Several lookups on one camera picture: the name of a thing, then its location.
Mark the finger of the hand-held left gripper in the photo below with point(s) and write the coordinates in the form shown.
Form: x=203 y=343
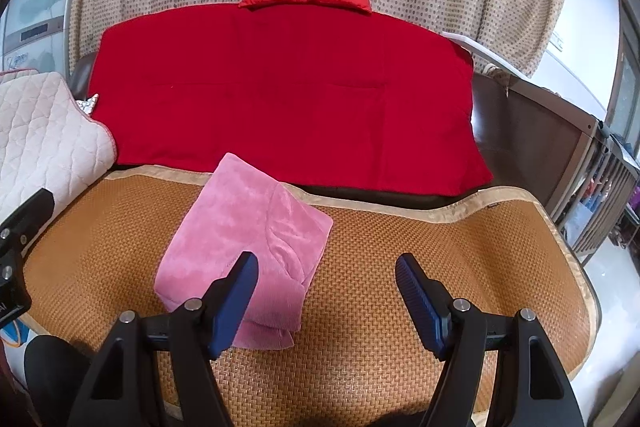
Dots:
x=27 y=217

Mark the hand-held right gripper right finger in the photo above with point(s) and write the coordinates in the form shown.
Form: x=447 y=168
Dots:
x=420 y=302

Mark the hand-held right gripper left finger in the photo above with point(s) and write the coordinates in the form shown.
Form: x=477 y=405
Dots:
x=235 y=302

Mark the person's dark trouser leg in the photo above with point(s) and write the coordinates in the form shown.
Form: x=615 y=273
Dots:
x=50 y=367

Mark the woven bamboo mat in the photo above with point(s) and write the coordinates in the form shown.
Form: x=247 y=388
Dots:
x=450 y=227

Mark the white quilted cushion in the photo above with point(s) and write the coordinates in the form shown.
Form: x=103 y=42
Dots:
x=50 y=137

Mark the small patterned cloth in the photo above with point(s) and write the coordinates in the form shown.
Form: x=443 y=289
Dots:
x=89 y=104

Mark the wooden crib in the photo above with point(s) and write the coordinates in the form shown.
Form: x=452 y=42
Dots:
x=545 y=142

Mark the red blanket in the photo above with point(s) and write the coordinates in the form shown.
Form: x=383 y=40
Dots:
x=275 y=97

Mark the white board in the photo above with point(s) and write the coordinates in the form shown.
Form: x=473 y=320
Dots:
x=480 y=49

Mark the glazed door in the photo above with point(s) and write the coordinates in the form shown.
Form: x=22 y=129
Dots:
x=625 y=82

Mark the wall socket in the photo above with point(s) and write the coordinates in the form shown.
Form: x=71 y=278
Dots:
x=557 y=43

